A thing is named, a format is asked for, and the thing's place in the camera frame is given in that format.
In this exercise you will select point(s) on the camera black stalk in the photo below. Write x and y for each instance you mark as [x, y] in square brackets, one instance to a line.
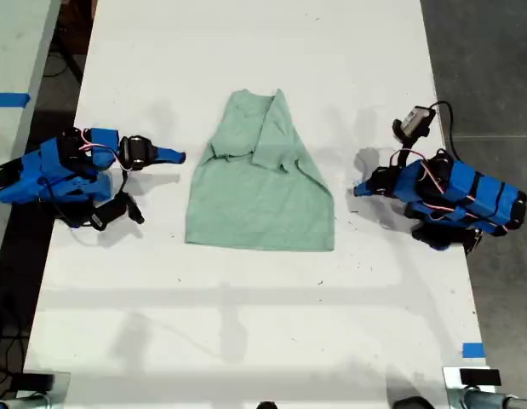
[404, 154]

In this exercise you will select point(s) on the long blue tape strip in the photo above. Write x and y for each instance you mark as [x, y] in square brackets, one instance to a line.
[9, 99]

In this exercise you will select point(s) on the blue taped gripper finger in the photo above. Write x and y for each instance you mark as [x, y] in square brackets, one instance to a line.
[169, 152]
[366, 193]
[365, 184]
[169, 161]

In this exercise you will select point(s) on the metal table clamp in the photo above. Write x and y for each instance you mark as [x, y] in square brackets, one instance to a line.
[493, 400]
[20, 401]

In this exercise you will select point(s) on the black box at table corner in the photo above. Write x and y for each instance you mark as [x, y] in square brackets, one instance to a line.
[35, 381]

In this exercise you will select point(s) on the black box on white plate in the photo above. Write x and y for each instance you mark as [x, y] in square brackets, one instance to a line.
[479, 377]

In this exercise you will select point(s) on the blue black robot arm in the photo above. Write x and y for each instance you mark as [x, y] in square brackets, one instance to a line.
[467, 196]
[50, 179]

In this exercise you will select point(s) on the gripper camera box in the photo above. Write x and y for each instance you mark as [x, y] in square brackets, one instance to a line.
[416, 119]
[112, 213]

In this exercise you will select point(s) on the large black round object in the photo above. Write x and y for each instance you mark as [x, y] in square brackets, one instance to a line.
[414, 403]

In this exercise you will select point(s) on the pale green T-shirt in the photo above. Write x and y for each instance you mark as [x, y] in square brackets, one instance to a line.
[259, 204]

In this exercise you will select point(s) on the short blue tape strip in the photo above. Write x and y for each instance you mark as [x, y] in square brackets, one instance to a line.
[473, 350]

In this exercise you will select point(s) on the white side table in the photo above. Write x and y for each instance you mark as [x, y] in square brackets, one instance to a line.
[12, 51]

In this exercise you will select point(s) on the small black round object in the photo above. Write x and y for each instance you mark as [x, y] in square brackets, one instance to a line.
[266, 405]

